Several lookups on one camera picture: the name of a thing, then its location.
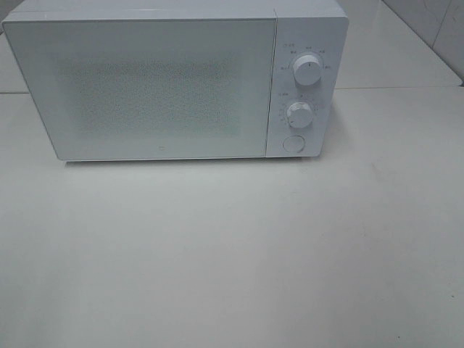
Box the round white door button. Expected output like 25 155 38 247
283 136 305 153

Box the upper white power knob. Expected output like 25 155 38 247
291 52 323 87

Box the white microwave oven body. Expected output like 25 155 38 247
1 1 349 160

